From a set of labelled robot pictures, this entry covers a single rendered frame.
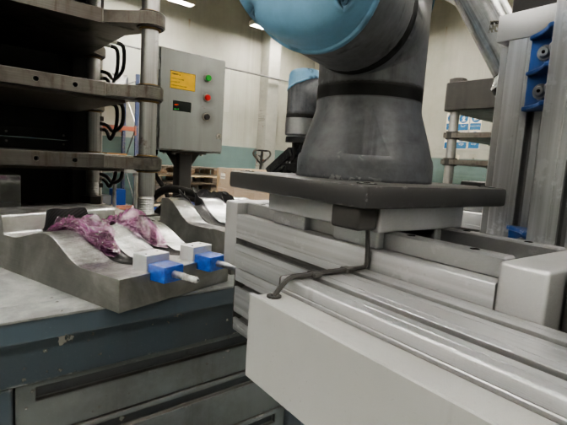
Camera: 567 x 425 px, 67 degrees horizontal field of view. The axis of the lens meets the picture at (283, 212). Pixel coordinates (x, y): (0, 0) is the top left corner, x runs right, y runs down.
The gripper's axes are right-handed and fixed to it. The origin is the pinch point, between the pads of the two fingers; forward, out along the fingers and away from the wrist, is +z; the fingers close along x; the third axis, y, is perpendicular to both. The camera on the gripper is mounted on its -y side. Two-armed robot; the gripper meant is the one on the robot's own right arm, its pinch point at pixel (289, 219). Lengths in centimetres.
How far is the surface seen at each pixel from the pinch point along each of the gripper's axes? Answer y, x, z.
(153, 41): -72, -6, -53
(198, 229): -13.1, -17.7, 3.6
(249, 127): -676, 454, -81
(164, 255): 9.6, -36.5, 3.5
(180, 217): -23.3, -17.7, 2.1
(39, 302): 2, -55, 11
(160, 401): 2.8, -33.4, 35.1
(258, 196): -330, 233, 28
